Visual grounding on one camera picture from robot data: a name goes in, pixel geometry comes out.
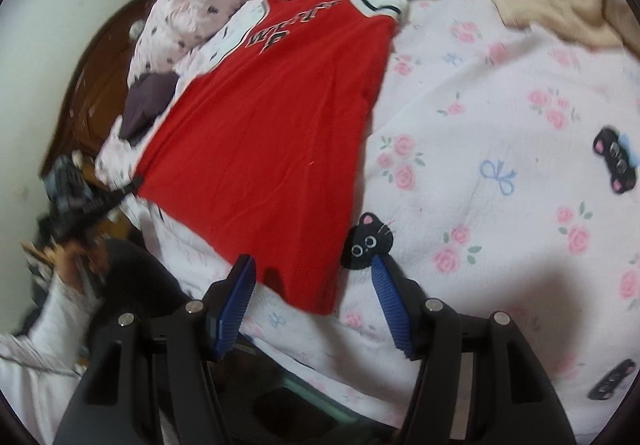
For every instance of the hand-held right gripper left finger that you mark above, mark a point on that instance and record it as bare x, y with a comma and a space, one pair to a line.
234, 307

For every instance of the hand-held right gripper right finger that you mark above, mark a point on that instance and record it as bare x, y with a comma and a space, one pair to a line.
392, 310

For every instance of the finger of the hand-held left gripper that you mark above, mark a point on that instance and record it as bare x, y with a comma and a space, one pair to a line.
112, 200

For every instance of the red basketball jersey dress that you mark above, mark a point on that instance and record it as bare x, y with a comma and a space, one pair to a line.
265, 140

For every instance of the person's left forearm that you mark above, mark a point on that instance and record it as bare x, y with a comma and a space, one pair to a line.
47, 320

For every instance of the person's left hand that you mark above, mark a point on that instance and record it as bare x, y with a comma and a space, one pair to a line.
75, 260

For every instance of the dark purple cloth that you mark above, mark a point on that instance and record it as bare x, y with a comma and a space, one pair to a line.
145, 105

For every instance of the brown wooden headboard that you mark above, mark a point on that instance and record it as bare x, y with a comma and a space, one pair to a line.
95, 90

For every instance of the floral bed sheet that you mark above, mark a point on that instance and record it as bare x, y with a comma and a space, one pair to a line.
500, 150

